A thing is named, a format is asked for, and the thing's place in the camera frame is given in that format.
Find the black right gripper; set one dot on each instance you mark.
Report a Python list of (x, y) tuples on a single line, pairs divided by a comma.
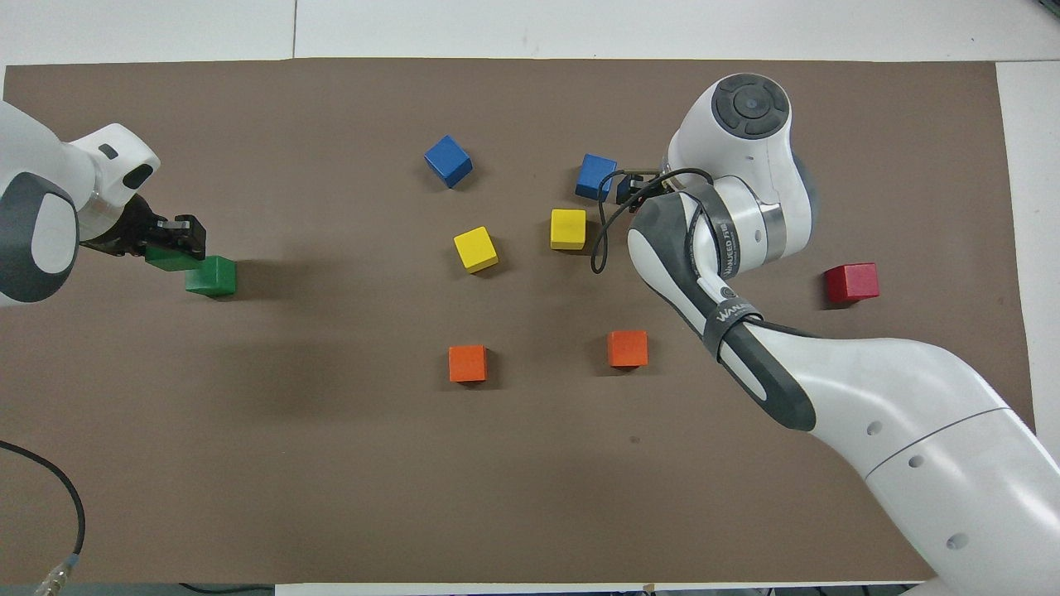
[(657, 184)]

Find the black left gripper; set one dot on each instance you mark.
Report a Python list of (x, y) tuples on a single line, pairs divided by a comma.
[(124, 232)]

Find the green wooden cube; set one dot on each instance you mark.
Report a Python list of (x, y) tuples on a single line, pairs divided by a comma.
[(170, 260), (214, 277)]

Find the red wooden cube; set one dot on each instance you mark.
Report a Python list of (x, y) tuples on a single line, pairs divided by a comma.
[(851, 281)]

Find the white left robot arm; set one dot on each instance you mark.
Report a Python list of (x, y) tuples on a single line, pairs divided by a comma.
[(41, 207)]

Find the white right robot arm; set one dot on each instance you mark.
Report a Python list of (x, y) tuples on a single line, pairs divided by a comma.
[(911, 414)]

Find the blue wooden cube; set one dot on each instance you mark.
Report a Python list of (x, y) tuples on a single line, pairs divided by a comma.
[(448, 160), (595, 176)]

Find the yellow wooden cube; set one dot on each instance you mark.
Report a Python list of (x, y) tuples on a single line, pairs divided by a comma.
[(475, 248), (568, 228)]

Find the orange wooden cube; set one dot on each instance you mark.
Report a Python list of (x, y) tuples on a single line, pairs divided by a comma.
[(628, 348), (468, 362)]

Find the brown paper mat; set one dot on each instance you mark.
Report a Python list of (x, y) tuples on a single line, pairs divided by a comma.
[(530, 497)]

